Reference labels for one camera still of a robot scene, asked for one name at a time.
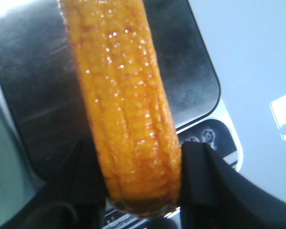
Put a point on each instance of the black silver kitchen scale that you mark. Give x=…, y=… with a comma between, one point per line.
x=40, y=98

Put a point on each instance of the orange corn cob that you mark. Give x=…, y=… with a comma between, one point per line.
x=132, y=126

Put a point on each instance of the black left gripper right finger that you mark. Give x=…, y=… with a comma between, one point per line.
x=215, y=196

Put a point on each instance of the pale green round plate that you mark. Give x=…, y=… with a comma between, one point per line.
x=15, y=186

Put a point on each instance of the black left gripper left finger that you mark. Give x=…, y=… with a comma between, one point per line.
x=73, y=198

